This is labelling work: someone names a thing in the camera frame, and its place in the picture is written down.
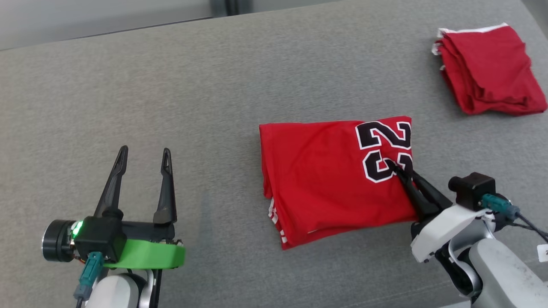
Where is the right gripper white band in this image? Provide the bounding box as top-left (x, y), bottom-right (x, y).
top-left (391, 160), bottom-right (498, 264)

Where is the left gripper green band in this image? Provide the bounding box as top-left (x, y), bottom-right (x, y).
top-left (42, 145), bottom-right (186, 271)

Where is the red white numbered jersey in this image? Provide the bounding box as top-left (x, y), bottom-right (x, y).
top-left (259, 115), bottom-right (423, 251)

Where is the red shorts white trim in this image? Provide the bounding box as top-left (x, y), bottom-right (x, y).
top-left (431, 22), bottom-right (548, 116)

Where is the right teal plug black cable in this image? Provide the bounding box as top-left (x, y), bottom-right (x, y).
top-left (481, 193), bottom-right (548, 243)

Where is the teal plug black cable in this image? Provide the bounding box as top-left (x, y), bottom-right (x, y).
top-left (481, 193), bottom-right (548, 243)
top-left (73, 251), bottom-right (105, 308)

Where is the left teal plug black cable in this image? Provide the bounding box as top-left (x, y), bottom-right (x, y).
top-left (73, 251), bottom-right (105, 308)

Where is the grey vertical post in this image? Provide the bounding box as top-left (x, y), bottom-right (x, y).
top-left (209, 0), bottom-right (253, 18)

